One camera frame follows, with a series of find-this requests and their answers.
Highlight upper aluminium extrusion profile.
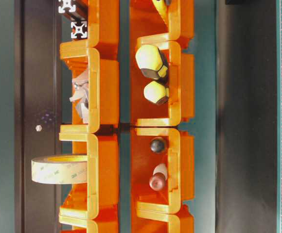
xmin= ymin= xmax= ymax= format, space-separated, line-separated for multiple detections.
xmin=58 ymin=0 xmax=88 ymax=21

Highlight small silver bolt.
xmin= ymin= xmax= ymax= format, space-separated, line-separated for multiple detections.
xmin=35 ymin=125 xmax=42 ymax=132

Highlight roll of double-sided tape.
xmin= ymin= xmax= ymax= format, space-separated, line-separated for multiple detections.
xmin=31 ymin=154 xmax=88 ymax=184

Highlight aluminium extrusion profile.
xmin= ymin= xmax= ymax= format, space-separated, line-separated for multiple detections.
xmin=70 ymin=21 xmax=88 ymax=39
xmin=58 ymin=0 xmax=88 ymax=21

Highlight red white handle tool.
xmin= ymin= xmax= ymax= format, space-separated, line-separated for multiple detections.
xmin=149 ymin=163 xmax=168 ymax=191

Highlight large yellow black screwdriver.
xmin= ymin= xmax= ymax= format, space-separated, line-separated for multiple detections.
xmin=135 ymin=44 xmax=169 ymax=83

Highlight silver metal brackets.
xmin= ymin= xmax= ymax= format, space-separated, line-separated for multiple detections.
xmin=70 ymin=68 xmax=88 ymax=124

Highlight black round handle tool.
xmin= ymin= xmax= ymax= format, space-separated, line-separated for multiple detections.
xmin=150 ymin=137 xmax=167 ymax=153

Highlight lower aluminium extrusion profile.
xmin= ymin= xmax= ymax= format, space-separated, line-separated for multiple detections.
xmin=70 ymin=21 xmax=88 ymax=39

